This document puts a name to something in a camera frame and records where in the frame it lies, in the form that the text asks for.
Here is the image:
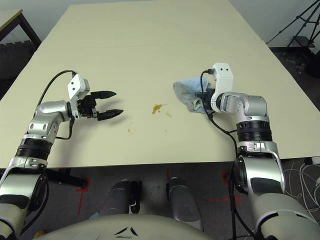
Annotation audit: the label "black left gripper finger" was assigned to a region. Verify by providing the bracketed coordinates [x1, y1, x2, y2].
[89, 90, 118, 101]
[96, 108, 125, 122]

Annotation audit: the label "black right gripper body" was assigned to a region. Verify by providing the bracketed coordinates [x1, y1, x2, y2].
[197, 88, 215, 109]

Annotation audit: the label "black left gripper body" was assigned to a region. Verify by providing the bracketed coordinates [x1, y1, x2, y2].
[76, 94, 99, 119]

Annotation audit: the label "light blue grey rag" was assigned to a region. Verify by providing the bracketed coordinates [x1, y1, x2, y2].
[172, 75, 216, 115]

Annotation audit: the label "brown liquid spill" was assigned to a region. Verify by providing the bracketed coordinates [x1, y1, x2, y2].
[150, 103, 168, 115]

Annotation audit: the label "black table foot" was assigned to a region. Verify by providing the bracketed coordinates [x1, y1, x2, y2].
[45, 168, 89, 189]

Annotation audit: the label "black foam floor mat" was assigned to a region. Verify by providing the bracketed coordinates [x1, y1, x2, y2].
[0, 40, 39, 99]

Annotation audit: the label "grey right robot leg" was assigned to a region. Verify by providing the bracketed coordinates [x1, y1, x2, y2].
[165, 176, 204, 232]

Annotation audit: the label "beige robot torso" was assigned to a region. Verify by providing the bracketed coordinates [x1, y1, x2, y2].
[36, 213, 214, 240]

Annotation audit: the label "black equipment bag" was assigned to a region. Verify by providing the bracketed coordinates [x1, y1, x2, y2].
[303, 32, 320, 78]

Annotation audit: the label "wooden side table black legs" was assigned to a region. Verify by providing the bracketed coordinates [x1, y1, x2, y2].
[0, 8, 43, 46]

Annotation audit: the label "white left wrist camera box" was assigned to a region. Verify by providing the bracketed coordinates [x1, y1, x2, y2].
[66, 72, 91, 103]

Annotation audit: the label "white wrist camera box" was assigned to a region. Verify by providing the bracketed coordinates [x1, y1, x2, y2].
[210, 62, 235, 114]
[66, 72, 91, 103]

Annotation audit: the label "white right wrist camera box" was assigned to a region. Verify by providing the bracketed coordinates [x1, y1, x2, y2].
[210, 62, 235, 114]

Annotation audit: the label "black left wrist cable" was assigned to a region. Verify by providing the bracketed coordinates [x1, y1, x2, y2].
[37, 69, 77, 141]

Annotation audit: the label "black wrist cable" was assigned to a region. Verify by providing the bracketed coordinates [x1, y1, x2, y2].
[37, 69, 77, 141]
[199, 68, 242, 240]

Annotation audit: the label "black camera tripod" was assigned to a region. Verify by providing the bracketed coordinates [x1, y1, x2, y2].
[265, 0, 320, 50]

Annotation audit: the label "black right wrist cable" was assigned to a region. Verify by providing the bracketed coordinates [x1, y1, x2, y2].
[199, 68, 242, 240]

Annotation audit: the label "white floor cable bundle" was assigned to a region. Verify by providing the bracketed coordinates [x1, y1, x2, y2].
[282, 156, 320, 220]

